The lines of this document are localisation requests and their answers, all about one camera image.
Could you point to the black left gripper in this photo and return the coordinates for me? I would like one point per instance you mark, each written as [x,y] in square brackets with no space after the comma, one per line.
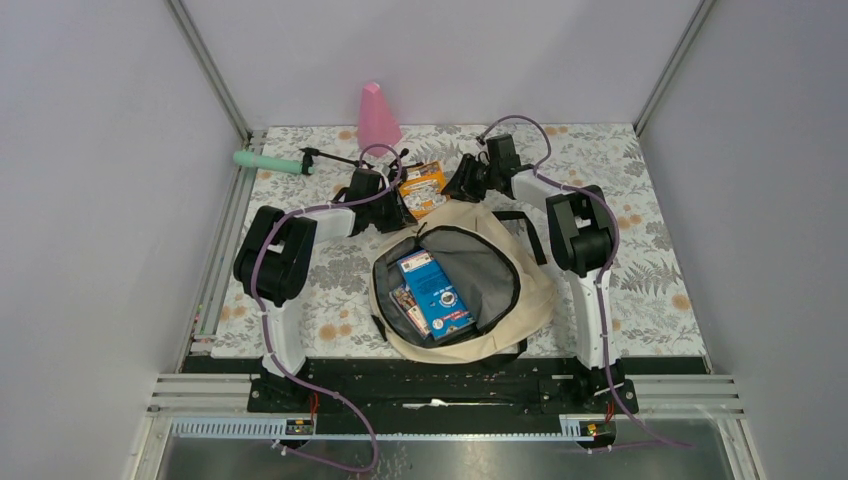
[401,218]

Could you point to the black compass tool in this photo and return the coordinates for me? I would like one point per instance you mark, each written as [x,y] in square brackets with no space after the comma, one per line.
[310,153]

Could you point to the blue booklet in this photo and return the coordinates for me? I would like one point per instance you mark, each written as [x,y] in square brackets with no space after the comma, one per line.
[442,307]

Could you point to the beige canvas backpack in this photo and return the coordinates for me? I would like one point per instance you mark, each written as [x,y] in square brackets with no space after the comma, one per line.
[493,258]

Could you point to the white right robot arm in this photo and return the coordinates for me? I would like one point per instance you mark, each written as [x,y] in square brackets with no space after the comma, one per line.
[584,241]

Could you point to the green tube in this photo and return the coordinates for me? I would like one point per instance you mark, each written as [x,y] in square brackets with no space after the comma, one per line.
[250,159]

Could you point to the pink cone-shaped object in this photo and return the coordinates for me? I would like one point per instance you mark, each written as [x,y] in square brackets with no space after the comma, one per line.
[376,124]

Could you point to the blue picture book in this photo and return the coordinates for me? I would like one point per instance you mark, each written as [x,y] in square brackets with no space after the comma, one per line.
[405,301]

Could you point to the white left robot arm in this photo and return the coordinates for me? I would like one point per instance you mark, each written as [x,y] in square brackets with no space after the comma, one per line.
[274,259]

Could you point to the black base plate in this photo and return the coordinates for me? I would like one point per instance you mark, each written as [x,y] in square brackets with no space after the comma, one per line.
[403,397]

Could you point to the orange booklet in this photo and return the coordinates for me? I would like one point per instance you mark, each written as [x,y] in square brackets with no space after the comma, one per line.
[422,189]

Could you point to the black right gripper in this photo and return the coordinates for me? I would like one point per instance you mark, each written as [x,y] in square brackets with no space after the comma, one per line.
[458,186]

